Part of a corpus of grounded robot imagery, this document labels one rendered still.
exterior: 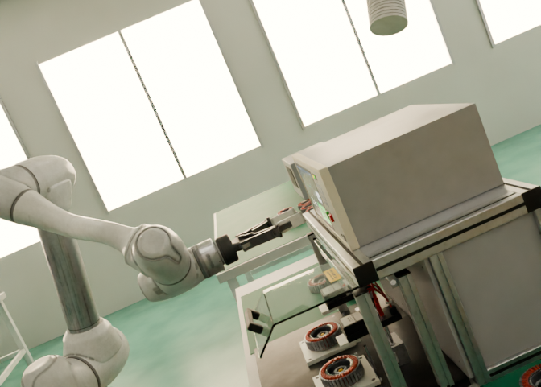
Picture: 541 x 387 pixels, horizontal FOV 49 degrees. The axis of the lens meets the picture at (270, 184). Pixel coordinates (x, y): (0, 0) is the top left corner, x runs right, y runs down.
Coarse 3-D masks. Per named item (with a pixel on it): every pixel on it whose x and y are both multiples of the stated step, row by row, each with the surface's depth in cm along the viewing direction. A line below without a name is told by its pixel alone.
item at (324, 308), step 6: (366, 288) 170; (348, 294) 170; (336, 300) 170; (342, 300) 169; (348, 300) 169; (324, 306) 173; (330, 306) 169; (336, 306) 169; (324, 312) 170; (330, 312) 170
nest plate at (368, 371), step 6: (366, 360) 154; (366, 366) 151; (366, 372) 149; (372, 372) 148; (312, 378) 157; (318, 378) 155; (366, 378) 146; (372, 378) 145; (318, 384) 153; (354, 384) 146; (360, 384) 145; (366, 384) 143; (372, 384) 143; (378, 384) 143
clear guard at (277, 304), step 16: (304, 272) 151; (320, 272) 146; (272, 288) 149; (288, 288) 144; (304, 288) 140; (320, 288) 135; (336, 288) 131; (352, 288) 128; (272, 304) 138; (288, 304) 134; (304, 304) 130; (320, 304) 127; (256, 320) 144; (272, 320) 129; (256, 336) 138
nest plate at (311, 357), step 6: (300, 342) 180; (306, 348) 175; (330, 348) 169; (336, 348) 167; (306, 354) 171; (312, 354) 170; (318, 354) 168; (324, 354) 167; (330, 354) 167; (306, 360) 168; (312, 360) 166; (318, 360) 166
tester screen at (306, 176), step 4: (300, 168) 166; (300, 172) 171; (304, 172) 161; (308, 172) 152; (304, 176) 165; (308, 176) 156; (304, 180) 170; (308, 180) 160; (312, 180) 151; (304, 184) 174; (308, 184) 164; (312, 184) 155; (308, 188) 168; (312, 188) 159; (308, 192) 173; (312, 192) 163; (312, 196) 167; (316, 200) 161; (316, 204) 166; (320, 204) 156; (324, 208) 151
